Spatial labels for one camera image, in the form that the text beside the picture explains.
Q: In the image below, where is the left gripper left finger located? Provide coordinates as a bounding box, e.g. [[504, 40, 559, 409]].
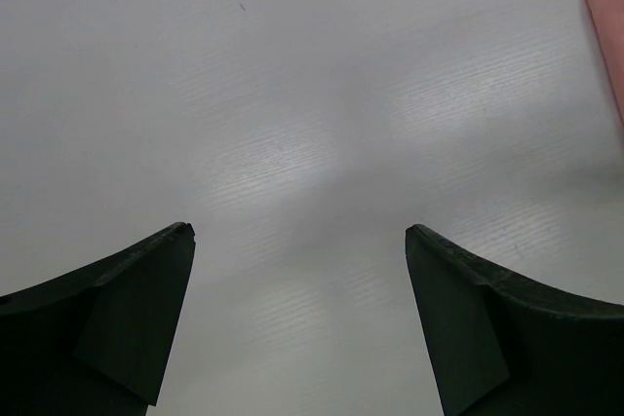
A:
[[1, 222, 195, 415]]

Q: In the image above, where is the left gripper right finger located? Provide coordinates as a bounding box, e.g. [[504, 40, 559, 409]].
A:
[[405, 225, 623, 415]]

